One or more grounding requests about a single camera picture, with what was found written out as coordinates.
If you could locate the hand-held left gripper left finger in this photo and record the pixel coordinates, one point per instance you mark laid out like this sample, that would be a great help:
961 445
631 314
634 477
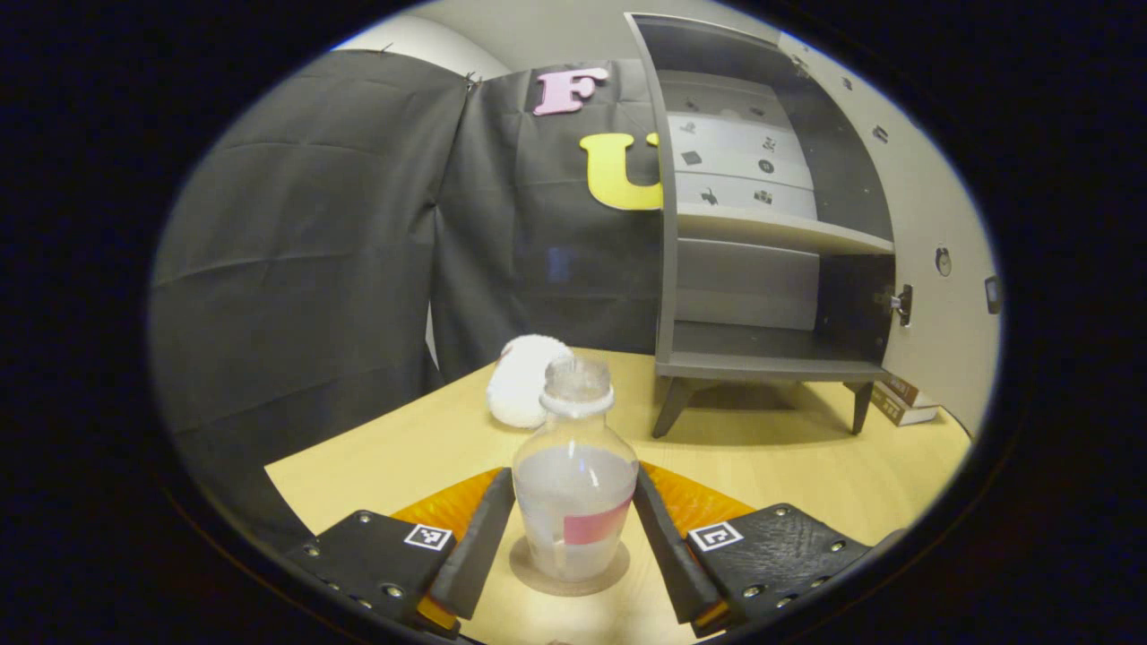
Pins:
475 555

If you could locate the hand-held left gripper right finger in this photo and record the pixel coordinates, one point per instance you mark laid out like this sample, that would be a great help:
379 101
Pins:
672 555

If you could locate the clear bottle with pink label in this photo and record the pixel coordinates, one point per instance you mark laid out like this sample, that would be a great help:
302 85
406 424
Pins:
573 484

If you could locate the grey cabinet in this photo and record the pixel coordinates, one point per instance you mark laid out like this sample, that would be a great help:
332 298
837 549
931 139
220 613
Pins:
744 287

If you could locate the white plush toy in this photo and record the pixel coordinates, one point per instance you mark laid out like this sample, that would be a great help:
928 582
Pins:
520 385

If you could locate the grey book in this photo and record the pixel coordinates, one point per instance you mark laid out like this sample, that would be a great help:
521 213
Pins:
901 414

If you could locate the brown book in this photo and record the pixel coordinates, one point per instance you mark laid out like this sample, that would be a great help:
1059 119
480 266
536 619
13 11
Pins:
903 390

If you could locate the black backdrop cloth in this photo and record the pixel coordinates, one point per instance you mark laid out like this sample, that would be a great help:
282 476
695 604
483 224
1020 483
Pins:
296 269

